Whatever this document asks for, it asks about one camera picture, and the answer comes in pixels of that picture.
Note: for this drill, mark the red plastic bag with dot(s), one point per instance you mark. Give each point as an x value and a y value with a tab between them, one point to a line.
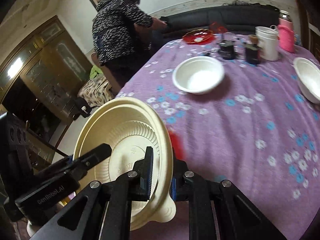
217	28

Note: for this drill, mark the pink thermos bottle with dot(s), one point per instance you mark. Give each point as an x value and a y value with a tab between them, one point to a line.
286	32

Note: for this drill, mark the black bag on floor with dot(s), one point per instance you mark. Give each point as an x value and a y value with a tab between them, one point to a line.
83	107

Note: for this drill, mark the small red plate far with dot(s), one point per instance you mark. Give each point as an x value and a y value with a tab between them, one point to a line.
199	36

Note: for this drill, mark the green cloth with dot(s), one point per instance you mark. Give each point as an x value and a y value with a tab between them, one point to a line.
94	71

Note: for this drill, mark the dark jar with cork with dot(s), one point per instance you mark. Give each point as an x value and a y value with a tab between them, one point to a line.
252	50

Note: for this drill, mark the black leather sofa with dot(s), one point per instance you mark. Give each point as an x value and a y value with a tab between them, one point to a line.
238	19

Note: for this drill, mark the wooden cabinet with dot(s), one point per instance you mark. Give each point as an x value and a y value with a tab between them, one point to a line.
40	80

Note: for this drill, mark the floral covered armchair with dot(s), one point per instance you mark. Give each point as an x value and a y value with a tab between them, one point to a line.
102	88

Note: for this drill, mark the purple floral tablecloth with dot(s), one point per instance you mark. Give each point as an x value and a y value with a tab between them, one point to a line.
255	128

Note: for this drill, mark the white paper bowl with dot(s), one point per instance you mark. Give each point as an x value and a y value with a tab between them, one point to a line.
308	79

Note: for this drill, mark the large red glass plate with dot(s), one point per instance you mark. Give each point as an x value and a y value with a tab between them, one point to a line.
176	144

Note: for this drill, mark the cream ribbed bowl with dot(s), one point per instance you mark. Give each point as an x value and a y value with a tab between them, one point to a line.
129	126

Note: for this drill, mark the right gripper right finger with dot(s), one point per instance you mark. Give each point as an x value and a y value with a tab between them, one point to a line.
218	210

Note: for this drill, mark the person in patterned jacket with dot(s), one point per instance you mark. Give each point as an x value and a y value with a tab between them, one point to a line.
116	41

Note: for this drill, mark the white plastic jar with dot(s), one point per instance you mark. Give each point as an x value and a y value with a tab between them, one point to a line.
268	42

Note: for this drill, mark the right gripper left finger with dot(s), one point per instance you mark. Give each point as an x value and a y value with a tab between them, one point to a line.
103	211

